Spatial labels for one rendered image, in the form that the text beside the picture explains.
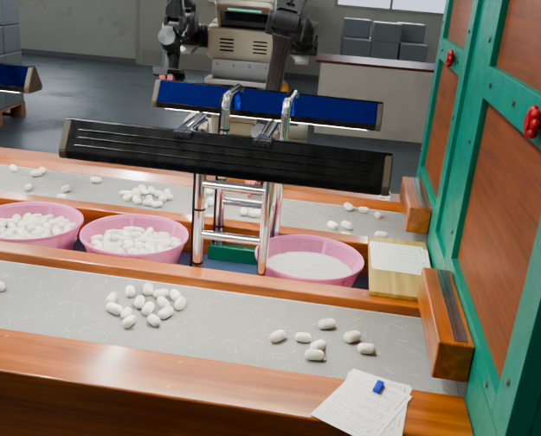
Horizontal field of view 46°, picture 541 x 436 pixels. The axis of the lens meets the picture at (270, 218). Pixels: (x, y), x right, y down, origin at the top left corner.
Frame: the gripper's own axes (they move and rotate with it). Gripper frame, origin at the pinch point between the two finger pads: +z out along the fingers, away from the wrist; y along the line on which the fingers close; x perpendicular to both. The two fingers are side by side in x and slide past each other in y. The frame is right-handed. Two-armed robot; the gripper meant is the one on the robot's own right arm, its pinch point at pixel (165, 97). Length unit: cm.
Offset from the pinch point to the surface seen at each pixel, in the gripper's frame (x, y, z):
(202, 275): -64, 28, 58
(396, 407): -100, 66, 76
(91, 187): -10.5, -17.3, 34.1
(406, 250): -44, 76, 46
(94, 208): -33, -8, 43
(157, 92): -38.2, 6.5, 10.2
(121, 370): -98, 21, 76
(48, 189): -15.3, -28.6, 36.6
